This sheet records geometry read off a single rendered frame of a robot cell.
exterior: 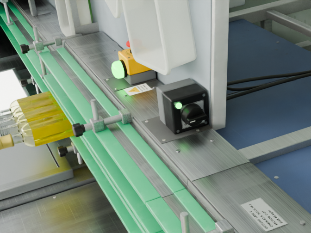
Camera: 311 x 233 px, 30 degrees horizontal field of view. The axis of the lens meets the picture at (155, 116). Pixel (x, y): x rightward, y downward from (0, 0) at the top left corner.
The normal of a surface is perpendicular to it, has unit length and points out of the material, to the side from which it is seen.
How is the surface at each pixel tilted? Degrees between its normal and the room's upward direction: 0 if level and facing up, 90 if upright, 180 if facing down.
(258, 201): 90
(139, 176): 90
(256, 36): 90
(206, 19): 0
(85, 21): 90
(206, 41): 0
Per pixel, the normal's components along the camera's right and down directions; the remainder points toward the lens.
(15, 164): -0.11, -0.88
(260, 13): 0.38, 0.39
